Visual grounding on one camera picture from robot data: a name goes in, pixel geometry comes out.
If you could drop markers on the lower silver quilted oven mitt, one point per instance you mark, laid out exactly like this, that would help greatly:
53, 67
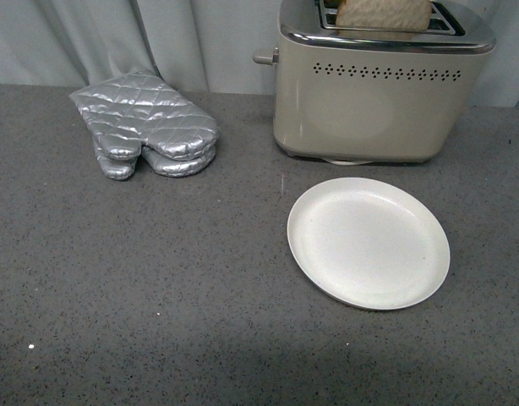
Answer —
164, 166

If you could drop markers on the silver quilted oven mitt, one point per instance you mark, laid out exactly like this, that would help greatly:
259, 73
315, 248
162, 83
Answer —
133, 111
164, 166

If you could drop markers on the brown bread slice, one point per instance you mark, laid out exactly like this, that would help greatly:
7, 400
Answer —
410, 15

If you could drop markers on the white round plate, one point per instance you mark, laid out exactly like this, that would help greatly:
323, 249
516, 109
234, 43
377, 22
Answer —
368, 244

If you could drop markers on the pale grey curtain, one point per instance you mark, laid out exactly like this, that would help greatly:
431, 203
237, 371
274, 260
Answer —
194, 45

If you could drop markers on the cream two-slot toaster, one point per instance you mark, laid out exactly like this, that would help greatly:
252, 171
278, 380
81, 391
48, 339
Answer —
368, 95

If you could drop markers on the upper silver quilted oven mitt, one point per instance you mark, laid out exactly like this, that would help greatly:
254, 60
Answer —
133, 111

